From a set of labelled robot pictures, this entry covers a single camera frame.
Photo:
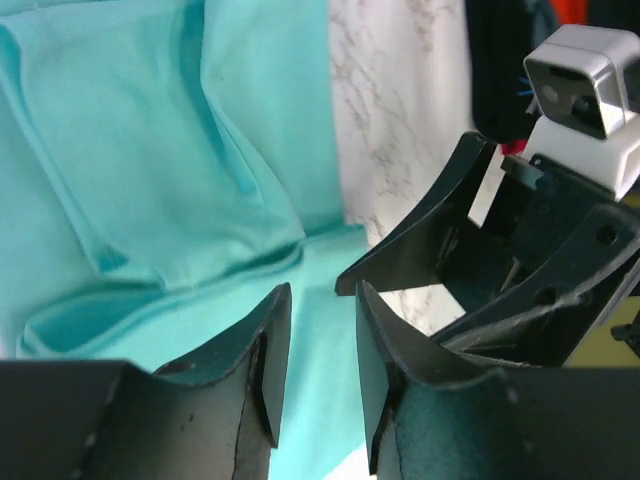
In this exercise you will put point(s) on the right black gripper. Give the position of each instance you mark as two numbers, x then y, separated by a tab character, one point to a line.
554	258

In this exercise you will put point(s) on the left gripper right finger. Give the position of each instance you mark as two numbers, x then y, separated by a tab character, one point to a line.
432	414

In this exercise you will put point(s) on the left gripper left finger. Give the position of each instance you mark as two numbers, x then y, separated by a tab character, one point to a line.
213	413

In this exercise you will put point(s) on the teal t shirt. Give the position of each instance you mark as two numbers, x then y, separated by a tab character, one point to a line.
165	164

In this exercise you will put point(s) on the olive green plastic bin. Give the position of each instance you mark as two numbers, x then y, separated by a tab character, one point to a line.
607	350

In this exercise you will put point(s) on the red folded t shirt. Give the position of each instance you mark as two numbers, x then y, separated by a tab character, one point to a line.
513	148

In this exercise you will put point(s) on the black folded t shirt bottom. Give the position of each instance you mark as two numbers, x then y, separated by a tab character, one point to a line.
501	33

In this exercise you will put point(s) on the orange folded t shirt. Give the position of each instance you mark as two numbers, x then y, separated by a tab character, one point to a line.
571	11

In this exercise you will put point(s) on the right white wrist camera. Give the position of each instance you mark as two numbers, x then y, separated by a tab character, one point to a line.
585	82

